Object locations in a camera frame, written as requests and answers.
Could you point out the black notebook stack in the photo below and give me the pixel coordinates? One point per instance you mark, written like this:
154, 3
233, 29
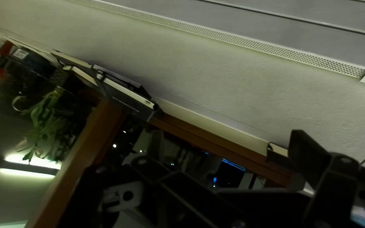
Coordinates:
112, 85

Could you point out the green bamboo plant in pot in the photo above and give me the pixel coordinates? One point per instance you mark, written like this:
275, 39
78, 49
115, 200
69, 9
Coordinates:
57, 120

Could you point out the black notebook with elastic band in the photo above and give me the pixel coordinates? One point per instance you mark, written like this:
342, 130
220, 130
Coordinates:
276, 153

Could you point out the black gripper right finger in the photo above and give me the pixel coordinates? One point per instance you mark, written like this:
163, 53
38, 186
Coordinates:
337, 199

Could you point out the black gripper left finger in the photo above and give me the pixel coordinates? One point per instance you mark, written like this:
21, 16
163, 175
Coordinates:
159, 196

